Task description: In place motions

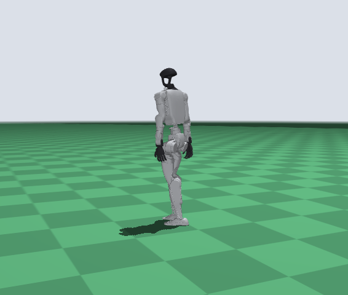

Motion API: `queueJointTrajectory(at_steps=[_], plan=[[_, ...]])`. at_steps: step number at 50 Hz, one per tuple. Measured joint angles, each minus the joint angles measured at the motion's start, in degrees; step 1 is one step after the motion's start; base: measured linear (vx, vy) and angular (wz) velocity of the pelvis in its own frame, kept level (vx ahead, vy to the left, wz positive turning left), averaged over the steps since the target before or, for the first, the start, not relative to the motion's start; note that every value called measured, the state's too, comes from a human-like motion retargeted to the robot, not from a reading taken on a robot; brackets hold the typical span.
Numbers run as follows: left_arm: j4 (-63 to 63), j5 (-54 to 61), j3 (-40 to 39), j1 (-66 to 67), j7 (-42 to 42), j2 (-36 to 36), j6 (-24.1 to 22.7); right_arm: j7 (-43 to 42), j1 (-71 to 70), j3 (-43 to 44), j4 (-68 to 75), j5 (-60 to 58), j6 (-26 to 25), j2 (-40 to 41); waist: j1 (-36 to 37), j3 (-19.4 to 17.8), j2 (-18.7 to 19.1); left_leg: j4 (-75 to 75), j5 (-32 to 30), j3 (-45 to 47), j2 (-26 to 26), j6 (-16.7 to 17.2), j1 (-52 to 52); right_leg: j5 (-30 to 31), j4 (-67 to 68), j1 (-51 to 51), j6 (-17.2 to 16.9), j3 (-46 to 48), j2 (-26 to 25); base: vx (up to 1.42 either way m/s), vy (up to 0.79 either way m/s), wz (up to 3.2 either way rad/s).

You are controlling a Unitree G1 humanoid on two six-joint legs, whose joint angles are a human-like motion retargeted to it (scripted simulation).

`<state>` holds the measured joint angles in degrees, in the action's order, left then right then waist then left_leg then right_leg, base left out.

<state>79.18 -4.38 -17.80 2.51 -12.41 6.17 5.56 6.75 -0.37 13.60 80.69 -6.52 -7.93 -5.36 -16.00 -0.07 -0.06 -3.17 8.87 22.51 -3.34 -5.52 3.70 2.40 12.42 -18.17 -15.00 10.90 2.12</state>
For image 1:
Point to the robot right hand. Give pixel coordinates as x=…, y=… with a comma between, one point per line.
x=188, y=151

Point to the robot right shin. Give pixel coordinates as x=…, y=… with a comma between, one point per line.
x=173, y=210

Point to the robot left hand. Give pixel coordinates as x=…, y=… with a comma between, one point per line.
x=160, y=152

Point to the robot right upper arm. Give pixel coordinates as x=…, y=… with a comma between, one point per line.
x=186, y=119

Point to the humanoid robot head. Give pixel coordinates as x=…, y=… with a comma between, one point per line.
x=168, y=73

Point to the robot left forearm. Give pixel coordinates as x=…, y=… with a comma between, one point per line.
x=159, y=129

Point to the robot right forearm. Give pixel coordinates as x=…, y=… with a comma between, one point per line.
x=187, y=130

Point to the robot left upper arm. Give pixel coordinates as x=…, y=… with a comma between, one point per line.
x=159, y=98

